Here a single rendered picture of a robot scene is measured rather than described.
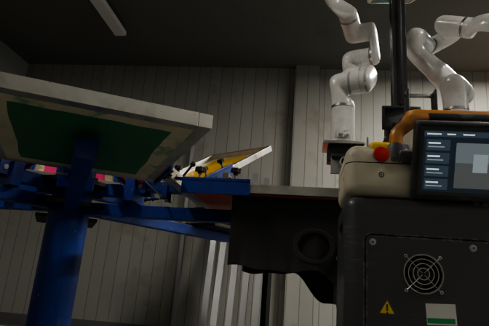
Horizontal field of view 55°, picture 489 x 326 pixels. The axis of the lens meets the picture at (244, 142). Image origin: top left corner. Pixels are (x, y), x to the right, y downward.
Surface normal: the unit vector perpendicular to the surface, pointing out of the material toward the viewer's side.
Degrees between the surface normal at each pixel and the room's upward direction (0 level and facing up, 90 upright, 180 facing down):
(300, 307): 90
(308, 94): 90
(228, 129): 90
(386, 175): 90
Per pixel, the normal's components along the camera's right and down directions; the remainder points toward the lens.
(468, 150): -0.14, 0.13
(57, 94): 0.36, -0.25
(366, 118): -0.11, -0.30
